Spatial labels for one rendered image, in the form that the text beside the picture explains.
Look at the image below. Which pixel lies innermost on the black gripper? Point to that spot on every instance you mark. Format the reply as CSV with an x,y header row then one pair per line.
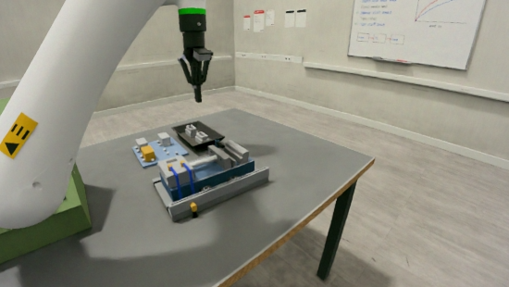
x,y
194,40

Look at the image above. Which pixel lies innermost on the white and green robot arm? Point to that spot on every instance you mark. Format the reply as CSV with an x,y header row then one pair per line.
x,y
44,122

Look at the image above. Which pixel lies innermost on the yellow-orange block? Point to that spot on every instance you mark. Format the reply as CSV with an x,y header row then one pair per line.
x,y
148,153

